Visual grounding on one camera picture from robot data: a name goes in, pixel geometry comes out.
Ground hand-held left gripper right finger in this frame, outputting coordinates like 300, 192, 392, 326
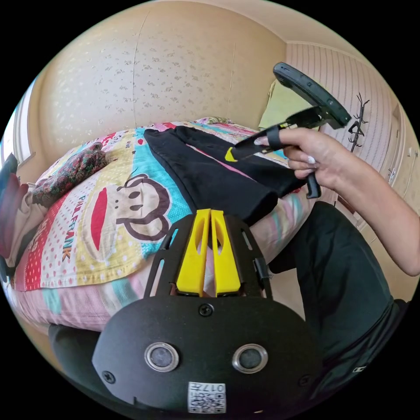
211, 210, 242, 294

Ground black coat rack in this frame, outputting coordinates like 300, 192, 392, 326
347, 92, 371, 154

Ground bed with cartoon printed sheet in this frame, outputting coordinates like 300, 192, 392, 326
6, 115, 316, 333

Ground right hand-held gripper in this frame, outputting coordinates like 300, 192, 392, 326
224, 106, 329, 200

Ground person's right hand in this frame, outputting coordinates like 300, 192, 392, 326
254, 126, 362, 198

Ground black thermal pants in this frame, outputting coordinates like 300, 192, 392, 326
143, 125, 305, 226

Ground person's right forearm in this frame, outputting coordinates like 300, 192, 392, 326
337, 153, 420, 277

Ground person's body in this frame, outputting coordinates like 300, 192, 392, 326
48, 200, 411, 420

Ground window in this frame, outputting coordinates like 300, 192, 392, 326
0, 78, 37, 166

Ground multicoloured knitted garment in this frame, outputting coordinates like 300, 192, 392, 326
32, 142, 111, 208

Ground pale green cloth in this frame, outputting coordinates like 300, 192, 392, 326
258, 80, 316, 133

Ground pile of clothes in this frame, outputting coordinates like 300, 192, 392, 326
0, 153, 48, 278

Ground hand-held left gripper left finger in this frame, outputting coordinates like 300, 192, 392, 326
175, 208, 212, 295

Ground white cupboard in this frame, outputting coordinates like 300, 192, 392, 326
386, 103, 420, 206

